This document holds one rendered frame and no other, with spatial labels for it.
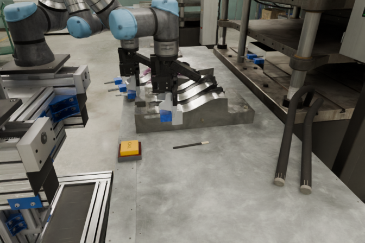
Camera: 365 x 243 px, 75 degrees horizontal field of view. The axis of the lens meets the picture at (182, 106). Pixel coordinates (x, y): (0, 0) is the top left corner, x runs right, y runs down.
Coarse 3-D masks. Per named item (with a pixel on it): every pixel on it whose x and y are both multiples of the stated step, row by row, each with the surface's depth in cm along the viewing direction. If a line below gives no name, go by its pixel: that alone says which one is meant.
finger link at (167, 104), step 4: (168, 92) 77; (168, 96) 77; (164, 100) 78; (168, 100) 78; (172, 100) 77; (160, 104) 77; (164, 104) 78; (168, 104) 78; (172, 104) 78; (160, 108) 78; (164, 108) 78; (168, 108) 78; (172, 108) 78; (176, 108) 78; (172, 112) 80; (176, 112) 80; (172, 116) 81
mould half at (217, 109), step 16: (144, 96) 107; (208, 96) 98; (224, 96) 98; (240, 96) 114; (144, 112) 94; (192, 112) 97; (208, 112) 98; (224, 112) 99; (240, 112) 100; (144, 128) 97; (160, 128) 98; (176, 128) 99; (192, 128) 100
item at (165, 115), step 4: (180, 108) 82; (160, 112) 83; (164, 112) 83; (168, 112) 83; (180, 112) 81; (144, 116) 82; (148, 116) 82; (152, 116) 83; (156, 116) 83; (160, 116) 81; (164, 116) 81; (168, 116) 82; (176, 116) 82; (180, 116) 82; (160, 120) 82; (164, 120) 82; (168, 120) 82; (172, 120) 82; (176, 120) 83; (180, 120) 83; (172, 124) 83; (176, 124) 83
